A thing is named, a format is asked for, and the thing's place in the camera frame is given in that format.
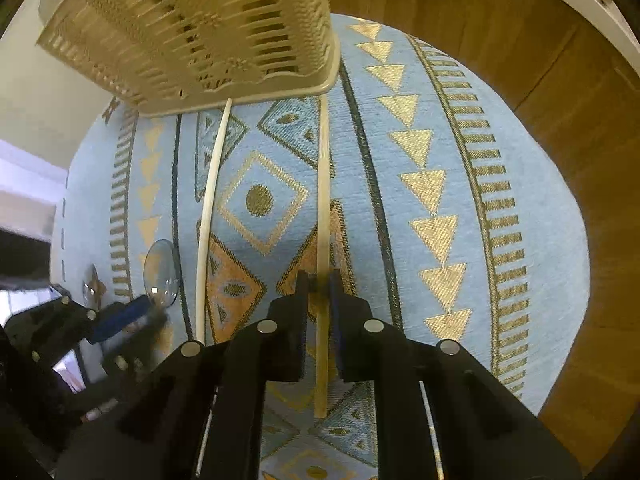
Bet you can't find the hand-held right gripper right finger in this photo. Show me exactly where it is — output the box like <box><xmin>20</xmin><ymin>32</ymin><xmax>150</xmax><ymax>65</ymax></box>
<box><xmin>327</xmin><ymin>268</ymin><xmax>583</xmax><ymax>480</ymax></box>

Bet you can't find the wooden chopstick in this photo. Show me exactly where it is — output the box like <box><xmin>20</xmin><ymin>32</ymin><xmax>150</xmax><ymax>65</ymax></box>
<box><xmin>195</xmin><ymin>98</ymin><xmax>234</xmax><ymax>347</ymax></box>
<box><xmin>314</xmin><ymin>94</ymin><xmax>335</xmax><ymax>420</ymax></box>

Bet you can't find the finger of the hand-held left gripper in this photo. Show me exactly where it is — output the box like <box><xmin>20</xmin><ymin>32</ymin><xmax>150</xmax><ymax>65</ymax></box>
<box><xmin>47</xmin><ymin>284</ymin><xmax>101</xmax><ymax>327</ymax></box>
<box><xmin>90</xmin><ymin>294</ymin><xmax>168</xmax><ymax>346</ymax></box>

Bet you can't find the beige plastic utensil basket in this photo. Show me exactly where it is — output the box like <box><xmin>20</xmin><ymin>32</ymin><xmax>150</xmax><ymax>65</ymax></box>
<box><xmin>37</xmin><ymin>0</ymin><xmax>342</xmax><ymax>120</ymax></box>

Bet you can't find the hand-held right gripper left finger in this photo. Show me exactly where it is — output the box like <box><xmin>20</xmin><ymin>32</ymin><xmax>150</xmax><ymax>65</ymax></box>
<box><xmin>55</xmin><ymin>270</ymin><xmax>309</xmax><ymax>480</ymax></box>

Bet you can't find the blue patterned tablecloth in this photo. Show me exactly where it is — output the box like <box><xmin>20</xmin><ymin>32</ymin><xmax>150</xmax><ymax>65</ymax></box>
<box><xmin>50</xmin><ymin>12</ymin><xmax>593</xmax><ymax>480</ymax></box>

